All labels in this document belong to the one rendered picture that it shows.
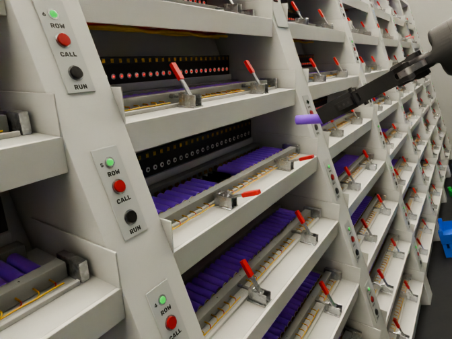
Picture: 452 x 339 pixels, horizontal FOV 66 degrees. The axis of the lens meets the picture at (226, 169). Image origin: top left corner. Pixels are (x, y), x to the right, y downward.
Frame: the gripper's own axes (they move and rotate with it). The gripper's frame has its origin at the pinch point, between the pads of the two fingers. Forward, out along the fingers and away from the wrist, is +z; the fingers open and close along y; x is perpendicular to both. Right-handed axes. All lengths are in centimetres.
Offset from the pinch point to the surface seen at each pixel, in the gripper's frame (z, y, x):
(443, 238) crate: 35, -142, 93
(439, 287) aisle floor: 38, -109, 103
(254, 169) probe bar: 24.7, -2.1, 3.9
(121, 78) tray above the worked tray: 31.3, 14.5, -25.9
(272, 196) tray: 22.3, -0.1, 10.8
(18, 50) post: 16.2, 40.1, -24.2
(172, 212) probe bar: 23.5, 25.4, 2.5
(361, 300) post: 31, -26, 54
